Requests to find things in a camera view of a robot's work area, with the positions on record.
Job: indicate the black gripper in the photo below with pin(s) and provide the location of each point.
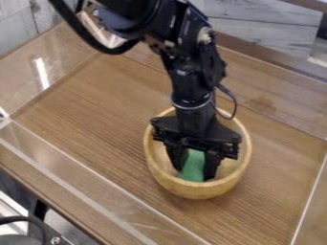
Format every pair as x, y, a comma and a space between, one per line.
197, 130

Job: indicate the green rectangular block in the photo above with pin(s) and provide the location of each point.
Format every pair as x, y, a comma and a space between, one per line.
192, 171

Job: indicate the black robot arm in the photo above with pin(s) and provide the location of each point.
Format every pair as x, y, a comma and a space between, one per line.
177, 31

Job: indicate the brown wooden bowl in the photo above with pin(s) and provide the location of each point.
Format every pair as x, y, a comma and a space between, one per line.
229, 174

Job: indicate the clear acrylic tray wall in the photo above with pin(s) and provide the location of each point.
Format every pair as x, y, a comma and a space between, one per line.
106, 211

